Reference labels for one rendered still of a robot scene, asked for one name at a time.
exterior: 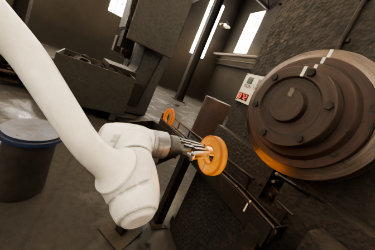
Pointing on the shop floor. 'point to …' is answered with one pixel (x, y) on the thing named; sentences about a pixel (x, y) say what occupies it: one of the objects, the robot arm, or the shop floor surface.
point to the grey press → (149, 35)
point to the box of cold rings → (95, 82)
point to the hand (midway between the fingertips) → (212, 151)
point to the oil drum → (210, 116)
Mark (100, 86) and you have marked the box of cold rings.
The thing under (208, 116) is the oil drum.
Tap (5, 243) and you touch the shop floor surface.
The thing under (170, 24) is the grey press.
